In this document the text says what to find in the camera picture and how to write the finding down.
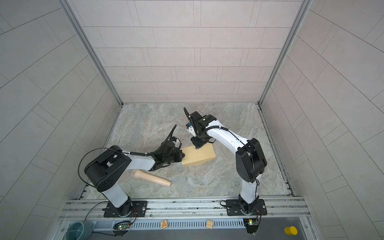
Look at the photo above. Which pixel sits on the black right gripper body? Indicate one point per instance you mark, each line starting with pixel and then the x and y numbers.
pixel 200 140

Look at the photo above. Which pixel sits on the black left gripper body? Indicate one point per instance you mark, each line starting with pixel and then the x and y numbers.
pixel 173 157

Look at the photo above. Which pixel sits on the yellow paper envelope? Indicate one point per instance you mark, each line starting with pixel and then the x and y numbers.
pixel 196 157

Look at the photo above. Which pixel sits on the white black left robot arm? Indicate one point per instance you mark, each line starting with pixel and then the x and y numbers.
pixel 105 170

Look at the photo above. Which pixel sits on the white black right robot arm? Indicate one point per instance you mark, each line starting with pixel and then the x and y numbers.
pixel 250 158

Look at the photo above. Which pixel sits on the wooden letter block A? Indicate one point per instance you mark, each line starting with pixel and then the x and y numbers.
pixel 164 224

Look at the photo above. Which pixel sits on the beige wooden cylinder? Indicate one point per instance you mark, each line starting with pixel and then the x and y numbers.
pixel 138 174

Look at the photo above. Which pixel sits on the plain wooden block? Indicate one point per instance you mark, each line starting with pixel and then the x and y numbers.
pixel 210 224

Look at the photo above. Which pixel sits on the left green circuit board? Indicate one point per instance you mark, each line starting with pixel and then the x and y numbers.
pixel 121 228

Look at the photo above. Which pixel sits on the green circuit board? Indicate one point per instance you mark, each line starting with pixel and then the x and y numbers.
pixel 121 228
pixel 251 225

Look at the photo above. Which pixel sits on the right green circuit board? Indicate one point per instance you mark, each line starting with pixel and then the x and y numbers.
pixel 251 225

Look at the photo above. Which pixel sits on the teal round bowl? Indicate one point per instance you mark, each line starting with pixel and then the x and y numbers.
pixel 79 230

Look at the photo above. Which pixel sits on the yellow cylinder object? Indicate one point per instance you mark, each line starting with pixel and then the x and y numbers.
pixel 291 231

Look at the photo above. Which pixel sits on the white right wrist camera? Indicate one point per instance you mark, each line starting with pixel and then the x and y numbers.
pixel 191 129

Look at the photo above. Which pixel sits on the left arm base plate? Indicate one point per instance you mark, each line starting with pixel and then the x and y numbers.
pixel 136 208

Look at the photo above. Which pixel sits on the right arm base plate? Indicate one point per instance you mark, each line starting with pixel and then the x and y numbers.
pixel 238 207

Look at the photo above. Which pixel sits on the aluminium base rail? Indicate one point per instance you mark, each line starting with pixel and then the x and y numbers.
pixel 188 213

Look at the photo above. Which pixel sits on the aluminium corner post right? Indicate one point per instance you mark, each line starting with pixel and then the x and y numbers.
pixel 287 44

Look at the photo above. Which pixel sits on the aluminium corner post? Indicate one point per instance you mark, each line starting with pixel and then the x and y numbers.
pixel 87 45
pixel 287 44

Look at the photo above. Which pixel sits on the aluminium corner post left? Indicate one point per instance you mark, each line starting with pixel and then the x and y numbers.
pixel 87 45

